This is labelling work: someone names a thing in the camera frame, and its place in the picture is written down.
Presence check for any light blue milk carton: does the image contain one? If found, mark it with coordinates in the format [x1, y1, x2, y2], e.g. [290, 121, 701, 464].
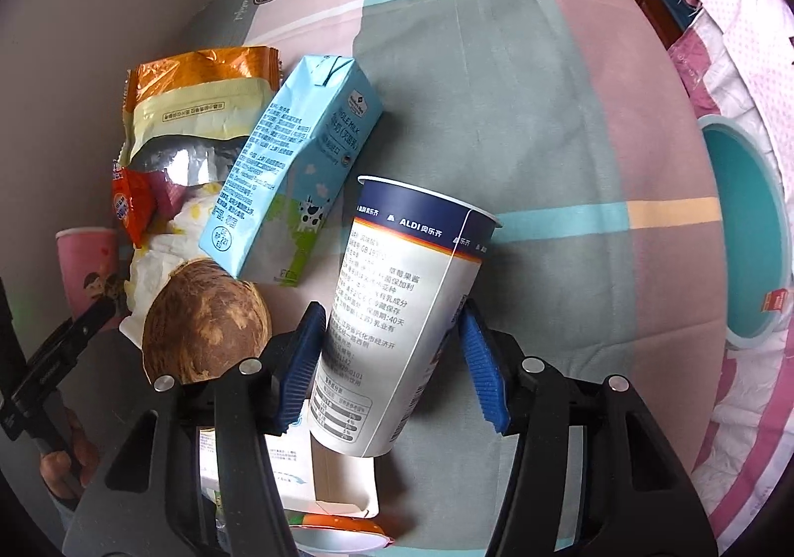
[197, 54, 384, 288]

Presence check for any white paper cup navy rim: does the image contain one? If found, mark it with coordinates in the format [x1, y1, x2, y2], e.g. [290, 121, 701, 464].
[307, 175, 505, 459]

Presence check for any person's left hand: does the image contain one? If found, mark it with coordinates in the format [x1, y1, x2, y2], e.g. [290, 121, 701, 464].
[38, 408, 101, 499]

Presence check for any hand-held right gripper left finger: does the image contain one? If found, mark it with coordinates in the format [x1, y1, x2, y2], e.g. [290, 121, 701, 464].
[65, 301, 330, 557]

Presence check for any teal plastic bin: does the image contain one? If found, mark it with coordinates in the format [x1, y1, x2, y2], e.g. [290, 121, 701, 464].
[698, 115, 794, 350]

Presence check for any pink paper cup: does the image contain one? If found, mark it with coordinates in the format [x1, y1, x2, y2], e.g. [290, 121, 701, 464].
[55, 227, 134, 328]

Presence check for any orange and cream snack bag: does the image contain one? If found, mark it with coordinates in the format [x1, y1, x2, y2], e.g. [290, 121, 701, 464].
[118, 45, 287, 204]

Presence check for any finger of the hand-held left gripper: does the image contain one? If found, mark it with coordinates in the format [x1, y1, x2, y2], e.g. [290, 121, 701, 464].
[9, 299, 118, 415]

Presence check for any white plastic wrapped package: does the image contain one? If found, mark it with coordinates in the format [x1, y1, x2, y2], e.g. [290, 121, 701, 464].
[127, 185, 224, 316]

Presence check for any red snack wrapper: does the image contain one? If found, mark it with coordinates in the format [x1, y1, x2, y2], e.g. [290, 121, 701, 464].
[110, 160, 163, 249]

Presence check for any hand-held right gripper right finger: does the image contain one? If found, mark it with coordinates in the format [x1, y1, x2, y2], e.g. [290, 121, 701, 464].
[458, 297, 721, 557]

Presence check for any brown coconut shell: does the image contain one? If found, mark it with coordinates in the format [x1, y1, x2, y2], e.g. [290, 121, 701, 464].
[141, 259, 272, 387]

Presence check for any pink floral bedsheet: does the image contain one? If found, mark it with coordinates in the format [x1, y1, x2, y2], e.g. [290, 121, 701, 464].
[642, 0, 794, 120]

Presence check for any orange rimmed lid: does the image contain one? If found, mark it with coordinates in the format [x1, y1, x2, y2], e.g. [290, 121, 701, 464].
[282, 510, 395, 555]

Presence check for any white medicine box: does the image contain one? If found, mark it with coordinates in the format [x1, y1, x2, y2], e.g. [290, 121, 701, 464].
[197, 423, 381, 521]

